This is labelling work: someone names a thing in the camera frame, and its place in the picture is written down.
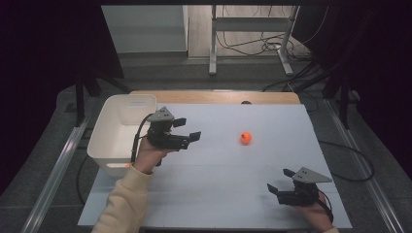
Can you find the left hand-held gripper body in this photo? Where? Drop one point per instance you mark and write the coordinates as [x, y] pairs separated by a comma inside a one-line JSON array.
[[165, 140]]

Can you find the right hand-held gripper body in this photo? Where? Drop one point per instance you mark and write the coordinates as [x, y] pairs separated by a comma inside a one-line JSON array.
[[299, 197]]

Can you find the orange ball with black mark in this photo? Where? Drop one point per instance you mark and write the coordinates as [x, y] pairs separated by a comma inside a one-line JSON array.
[[246, 138]]

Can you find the white plastic bin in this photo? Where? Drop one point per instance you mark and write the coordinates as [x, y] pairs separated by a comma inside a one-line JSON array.
[[110, 136]]

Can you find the person's left hand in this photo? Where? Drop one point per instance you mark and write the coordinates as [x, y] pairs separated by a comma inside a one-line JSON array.
[[147, 158]]

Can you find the person's right hand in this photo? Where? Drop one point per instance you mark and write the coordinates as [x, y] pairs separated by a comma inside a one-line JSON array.
[[315, 216]]

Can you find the wooden table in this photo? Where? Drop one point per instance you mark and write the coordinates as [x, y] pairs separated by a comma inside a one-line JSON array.
[[210, 97]]

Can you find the black tripod stand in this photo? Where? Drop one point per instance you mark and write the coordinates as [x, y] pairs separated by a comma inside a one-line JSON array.
[[79, 97], [345, 103]]

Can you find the white panel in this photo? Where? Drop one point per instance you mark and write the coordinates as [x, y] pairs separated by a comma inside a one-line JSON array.
[[145, 29]]

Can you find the dark curtain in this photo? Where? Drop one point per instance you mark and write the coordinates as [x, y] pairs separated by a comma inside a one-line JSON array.
[[382, 64], [39, 64]]

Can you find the aluminium rail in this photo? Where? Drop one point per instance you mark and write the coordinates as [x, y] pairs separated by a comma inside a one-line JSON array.
[[55, 181], [372, 184]]

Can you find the white metal stand frame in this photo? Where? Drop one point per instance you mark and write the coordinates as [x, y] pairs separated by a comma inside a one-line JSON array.
[[249, 24]]

